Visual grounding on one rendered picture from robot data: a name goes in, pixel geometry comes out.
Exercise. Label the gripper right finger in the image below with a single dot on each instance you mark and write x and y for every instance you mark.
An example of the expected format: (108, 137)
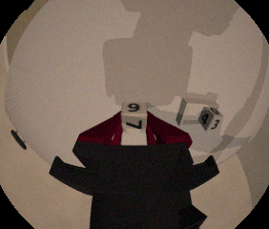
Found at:
(164, 132)

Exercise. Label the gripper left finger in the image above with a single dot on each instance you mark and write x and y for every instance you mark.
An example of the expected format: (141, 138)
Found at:
(104, 132)

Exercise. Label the white calendar cube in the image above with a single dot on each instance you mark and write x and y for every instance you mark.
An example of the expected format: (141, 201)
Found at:
(210, 118)
(133, 117)

